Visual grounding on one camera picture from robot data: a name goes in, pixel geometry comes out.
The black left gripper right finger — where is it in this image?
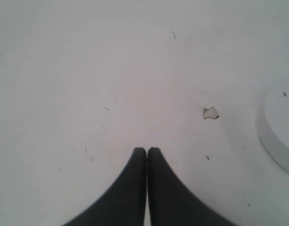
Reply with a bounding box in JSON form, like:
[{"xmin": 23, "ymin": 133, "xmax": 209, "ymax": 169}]
[{"xmin": 147, "ymin": 147, "xmax": 234, "ymax": 226}]

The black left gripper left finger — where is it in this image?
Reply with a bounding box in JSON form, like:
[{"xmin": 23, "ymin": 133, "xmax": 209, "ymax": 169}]
[{"xmin": 65, "ymin": 147, "xmax": 147, "ymax": 226}]

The small torn paper scrap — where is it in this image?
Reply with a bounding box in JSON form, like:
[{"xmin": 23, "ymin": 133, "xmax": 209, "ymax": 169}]
[{"xmin": 202, "ymin": 106, "xmax": 219, "ymax": 120}]

